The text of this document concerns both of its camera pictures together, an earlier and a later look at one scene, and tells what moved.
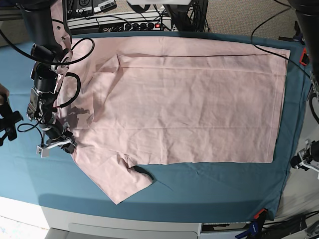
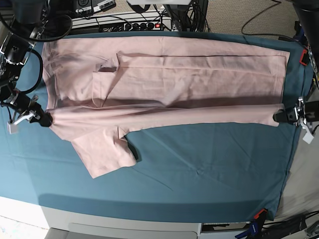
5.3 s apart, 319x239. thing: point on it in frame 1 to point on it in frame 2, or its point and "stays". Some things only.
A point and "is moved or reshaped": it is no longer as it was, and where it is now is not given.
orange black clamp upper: x=304 y=59 stays
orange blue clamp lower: x=254 y=230 stays
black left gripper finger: x=295 y=161 to x=283 y=115
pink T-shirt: x=137 y=101 is moved or reshaped
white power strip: x=164 y=25 stays
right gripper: x=56 y=134 to x=21 y=103
